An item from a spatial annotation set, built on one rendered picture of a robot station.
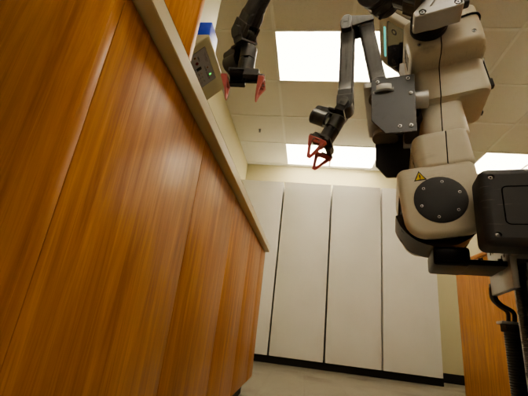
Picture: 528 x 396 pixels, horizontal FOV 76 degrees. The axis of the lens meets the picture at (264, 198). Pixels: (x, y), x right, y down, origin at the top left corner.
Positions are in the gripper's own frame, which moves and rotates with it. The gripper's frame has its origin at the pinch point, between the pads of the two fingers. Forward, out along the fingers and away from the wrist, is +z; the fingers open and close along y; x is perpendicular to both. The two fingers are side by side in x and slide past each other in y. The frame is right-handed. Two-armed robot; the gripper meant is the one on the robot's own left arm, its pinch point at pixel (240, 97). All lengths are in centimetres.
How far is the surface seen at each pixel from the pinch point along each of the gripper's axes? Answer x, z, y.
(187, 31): -7.3, -33.7, 26.5
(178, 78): 33.5, 19.8, 6.1
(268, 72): -172, -151, 17
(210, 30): -18, -45, 22
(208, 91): -43, -33, 26
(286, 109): -229, -151, 0
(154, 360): 15, 76, 6
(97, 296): 41, 65, 7
